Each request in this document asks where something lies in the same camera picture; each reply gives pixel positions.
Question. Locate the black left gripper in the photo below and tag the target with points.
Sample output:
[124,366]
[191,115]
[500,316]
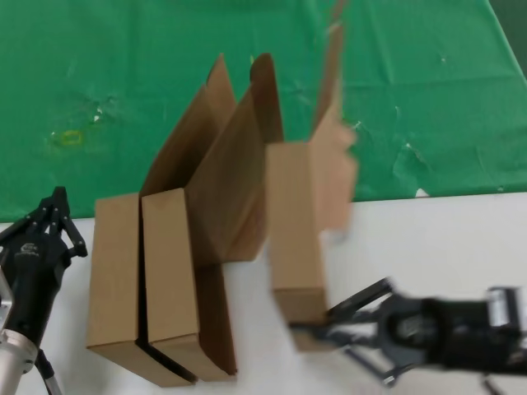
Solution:
[35,275]

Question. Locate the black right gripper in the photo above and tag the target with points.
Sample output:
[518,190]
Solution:
[436,333]

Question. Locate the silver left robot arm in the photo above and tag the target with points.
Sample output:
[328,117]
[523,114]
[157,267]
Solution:
[12,362]

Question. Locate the closed-front cardboard box, tall lid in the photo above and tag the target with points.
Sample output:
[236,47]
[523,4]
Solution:
[113,267]

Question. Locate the cardboard box, round lid flap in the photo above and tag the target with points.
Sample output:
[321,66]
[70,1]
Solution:
[169,263]

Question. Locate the white paper scrap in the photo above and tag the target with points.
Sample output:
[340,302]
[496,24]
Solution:
[422,192]

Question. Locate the green table cloth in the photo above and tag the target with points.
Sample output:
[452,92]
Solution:
[123,61]

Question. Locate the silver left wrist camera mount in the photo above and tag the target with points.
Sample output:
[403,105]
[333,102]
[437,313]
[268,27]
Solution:
[4,300]

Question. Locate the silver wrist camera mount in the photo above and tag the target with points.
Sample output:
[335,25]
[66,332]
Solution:
[504,306]
[4,300]

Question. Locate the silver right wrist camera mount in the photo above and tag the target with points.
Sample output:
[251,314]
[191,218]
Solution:
[504,306]

